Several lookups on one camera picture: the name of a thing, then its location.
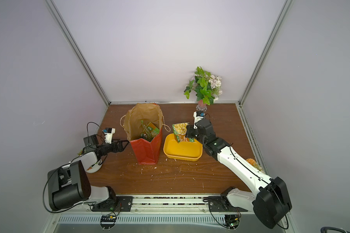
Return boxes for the orange green mushroom soup packet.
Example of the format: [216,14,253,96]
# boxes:
[144,122,160,139]

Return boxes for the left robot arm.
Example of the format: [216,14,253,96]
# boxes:
[42,135,129,214]

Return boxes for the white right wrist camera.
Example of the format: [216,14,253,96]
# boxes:
[193,111,205,129]

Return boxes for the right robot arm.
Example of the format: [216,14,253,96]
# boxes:
[186,116,292,229]

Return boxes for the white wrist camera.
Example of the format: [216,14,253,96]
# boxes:
[193,111,205,129]
[103,128,115,144]

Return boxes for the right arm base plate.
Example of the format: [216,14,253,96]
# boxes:
[203,196,248,213]

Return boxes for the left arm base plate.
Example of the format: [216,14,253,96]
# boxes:
[91,196,133,212]

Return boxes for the green soup packet back side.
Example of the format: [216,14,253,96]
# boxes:
[141,120,153,142]

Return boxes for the orange flower bouquet pot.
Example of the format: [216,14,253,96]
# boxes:
[246,158,265,174]

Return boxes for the white pot red flowers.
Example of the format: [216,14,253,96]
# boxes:
[77,149,102,173]

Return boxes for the yellow corn soup packet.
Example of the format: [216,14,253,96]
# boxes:
[172,122,194,143]

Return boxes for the red paper bag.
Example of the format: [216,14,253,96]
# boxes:
[121,103,170,165]

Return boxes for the green plant in pink vase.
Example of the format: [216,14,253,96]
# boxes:
[183,67,223,112]

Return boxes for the yellow plastic tray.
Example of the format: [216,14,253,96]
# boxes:
[163,134,203,162]

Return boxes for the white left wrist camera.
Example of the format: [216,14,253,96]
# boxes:
[103,128,115,144]

